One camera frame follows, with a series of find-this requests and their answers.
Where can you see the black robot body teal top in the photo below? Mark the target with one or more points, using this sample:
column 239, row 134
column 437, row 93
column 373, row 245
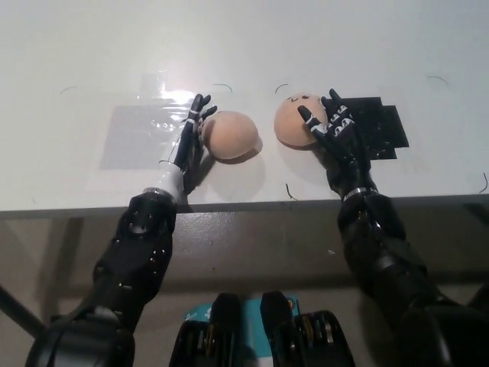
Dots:
column 225, row 329

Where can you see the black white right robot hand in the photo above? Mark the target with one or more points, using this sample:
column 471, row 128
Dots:
column 344, row 153

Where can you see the clear shiny tape sheet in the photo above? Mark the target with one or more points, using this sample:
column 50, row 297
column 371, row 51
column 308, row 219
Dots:
column 160, row 95

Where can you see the black tape patch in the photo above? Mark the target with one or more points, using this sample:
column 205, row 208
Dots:
column 382, row 122

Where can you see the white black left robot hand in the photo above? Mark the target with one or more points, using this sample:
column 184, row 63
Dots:
column 187, row 149

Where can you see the grey tape patch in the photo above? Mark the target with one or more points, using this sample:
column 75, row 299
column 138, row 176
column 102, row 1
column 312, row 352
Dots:
column 130, row 141

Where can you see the peach dumpling toy with face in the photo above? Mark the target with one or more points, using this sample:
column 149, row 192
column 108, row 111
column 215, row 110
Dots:
column 292, row 122

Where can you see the dark diagonal table brace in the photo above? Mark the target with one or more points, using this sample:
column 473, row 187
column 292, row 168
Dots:
column 21, row 309

